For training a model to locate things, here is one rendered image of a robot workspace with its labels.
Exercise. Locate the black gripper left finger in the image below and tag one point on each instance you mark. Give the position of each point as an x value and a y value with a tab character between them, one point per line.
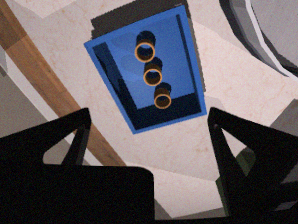
29	145

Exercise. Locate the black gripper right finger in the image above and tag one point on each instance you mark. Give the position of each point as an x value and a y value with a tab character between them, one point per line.
275	168

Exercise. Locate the bronze bushing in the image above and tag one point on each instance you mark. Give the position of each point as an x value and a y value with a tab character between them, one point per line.
164	103
155	81
144	58

